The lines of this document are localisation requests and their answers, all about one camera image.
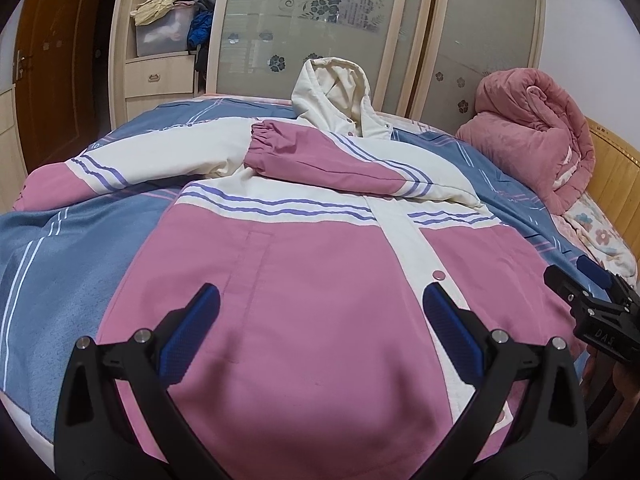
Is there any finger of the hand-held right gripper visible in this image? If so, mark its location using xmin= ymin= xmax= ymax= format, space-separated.
xmin=576 ymin=255 xmax=640 ymax=307
xmin=543 ymin=264 xmax=601 ymax=313

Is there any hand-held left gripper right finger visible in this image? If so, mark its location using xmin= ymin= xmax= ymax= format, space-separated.
xmin=422 ymin=282 xmax=589 ymax=480

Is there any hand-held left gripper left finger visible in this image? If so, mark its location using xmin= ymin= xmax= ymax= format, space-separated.
xmin=54 ymin=282 xmax=223 ymax=480

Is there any pink and white hooded jacket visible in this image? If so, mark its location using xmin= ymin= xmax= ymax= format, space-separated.
xmin=14 ymin=57 xmax=586 ymax=479

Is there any person's right hand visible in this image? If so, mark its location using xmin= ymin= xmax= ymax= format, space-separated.
xmin=582 ymin=352 xmax=640 ymax=461

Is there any floral pillow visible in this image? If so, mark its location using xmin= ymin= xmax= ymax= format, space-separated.
xmin=550 ymin=150 xmax=639 ymax=277

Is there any wooden bed headboard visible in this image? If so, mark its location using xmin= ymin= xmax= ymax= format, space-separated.
xmin=582 ymin=115 xmax=640 ymax=261

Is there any blue striped bed sheet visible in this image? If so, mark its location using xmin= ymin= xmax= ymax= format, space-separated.
xmin=0 ymin=94 xmax=608 ymax=443

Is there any pink folded quilt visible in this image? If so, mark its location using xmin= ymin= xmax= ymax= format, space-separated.
xmin=454 ymin=68 xmax=599 ymax=214

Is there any beige wardrobe drawer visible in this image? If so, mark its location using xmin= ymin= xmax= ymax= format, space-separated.
xmin=125 ymin=56 xmax=196 ymax=99
xmin=125 ymin=94 xmax=196 ymax=122

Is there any beige drawer cabinet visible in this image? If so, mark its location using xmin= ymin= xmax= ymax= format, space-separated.
xmin=0 ymin=85 xmax=26 ymax=213

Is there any clear plastic storage box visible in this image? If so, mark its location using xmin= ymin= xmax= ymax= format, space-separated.
xmin=135 ymin=7 xmax=194 ymax=58

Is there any brown wooden door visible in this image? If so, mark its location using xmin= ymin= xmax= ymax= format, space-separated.
xmin=12 ymin=0 xmax=129 ymax=172

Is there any blue garment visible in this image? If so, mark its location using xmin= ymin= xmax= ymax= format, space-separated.
xmin=187 ymin=10 xmax=215 ymax=52

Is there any beige wardrobe with frosted doors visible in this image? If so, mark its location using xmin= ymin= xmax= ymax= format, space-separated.
xmin=107 ymin=0 xmax=549 ymax=133

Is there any pale yellow cloth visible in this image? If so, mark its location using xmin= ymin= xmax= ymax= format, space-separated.
xmin=131 ymin=0 xmax=179 ymax=27

